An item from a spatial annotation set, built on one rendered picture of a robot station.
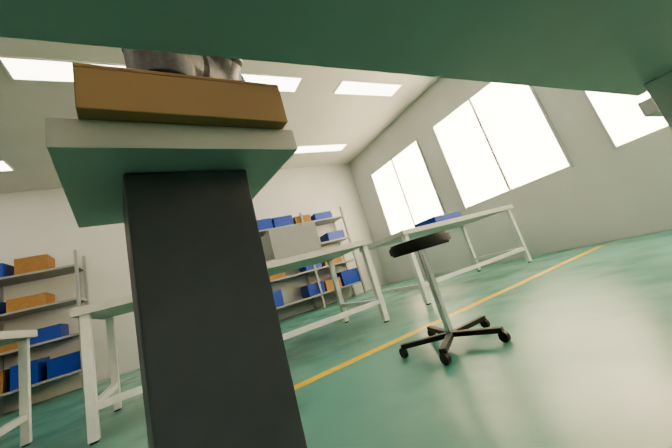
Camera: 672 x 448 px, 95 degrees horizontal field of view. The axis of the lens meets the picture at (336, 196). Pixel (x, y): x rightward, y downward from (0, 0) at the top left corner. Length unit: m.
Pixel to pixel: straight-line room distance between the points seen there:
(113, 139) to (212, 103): 0.13
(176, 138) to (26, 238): 6.70
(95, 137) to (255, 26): 0.26
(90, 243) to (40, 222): 0.81
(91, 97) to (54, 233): 6.61
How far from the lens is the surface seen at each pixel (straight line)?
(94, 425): 2.54
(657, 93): 1.00
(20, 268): 6.48
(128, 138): 0.48
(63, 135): 0.48
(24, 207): 7.32
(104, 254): 6.81
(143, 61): 0.69
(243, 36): 0.31
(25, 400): 3.39
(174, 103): 0.49
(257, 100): 0.53
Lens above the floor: 0.49
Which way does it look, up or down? 14 degrees up
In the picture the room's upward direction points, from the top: 16 degrees counter-clockwise
